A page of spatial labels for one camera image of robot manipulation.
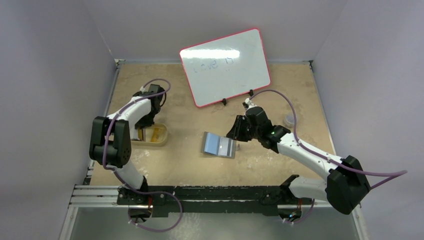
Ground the orange credit card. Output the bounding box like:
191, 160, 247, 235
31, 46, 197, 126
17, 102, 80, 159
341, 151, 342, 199
150, 127, 163, 143

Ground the grey leather card holder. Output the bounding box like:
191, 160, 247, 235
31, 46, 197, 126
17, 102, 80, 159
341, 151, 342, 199
200, 131, 240, 159

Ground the grey credit card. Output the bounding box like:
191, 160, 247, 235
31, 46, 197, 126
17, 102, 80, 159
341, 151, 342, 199
218, 136, 235, 158

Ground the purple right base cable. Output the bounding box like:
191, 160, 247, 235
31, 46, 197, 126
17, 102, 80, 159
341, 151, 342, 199
283, 198, 316, 227

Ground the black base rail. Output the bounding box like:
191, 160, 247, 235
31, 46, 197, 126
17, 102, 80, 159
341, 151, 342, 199
116, 175, 312, 218

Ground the red framed whiteboard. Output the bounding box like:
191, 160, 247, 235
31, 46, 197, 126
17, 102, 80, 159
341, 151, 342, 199
179, 28, 271, 108

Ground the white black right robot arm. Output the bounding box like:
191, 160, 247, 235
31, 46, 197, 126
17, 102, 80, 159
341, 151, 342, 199
226, 106, 371, 215

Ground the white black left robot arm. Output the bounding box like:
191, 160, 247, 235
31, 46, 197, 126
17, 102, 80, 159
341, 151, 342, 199
89, 84, 169, 205

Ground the small clear plastic cup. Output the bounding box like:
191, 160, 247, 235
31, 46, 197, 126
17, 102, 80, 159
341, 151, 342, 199
283, 113, 296, 128

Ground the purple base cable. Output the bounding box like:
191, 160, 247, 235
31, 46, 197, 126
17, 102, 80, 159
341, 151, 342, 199
112, 170, 184, 233
283, 198, 316, 227

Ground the beige plastic tray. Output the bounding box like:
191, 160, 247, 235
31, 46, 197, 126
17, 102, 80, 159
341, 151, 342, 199
131, 123, 169, 147

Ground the aluminium frame rail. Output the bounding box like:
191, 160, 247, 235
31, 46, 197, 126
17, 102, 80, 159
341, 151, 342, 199
67, 183, 362, 210

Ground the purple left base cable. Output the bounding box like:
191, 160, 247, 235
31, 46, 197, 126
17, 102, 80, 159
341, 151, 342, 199
112, 170, 184, 233

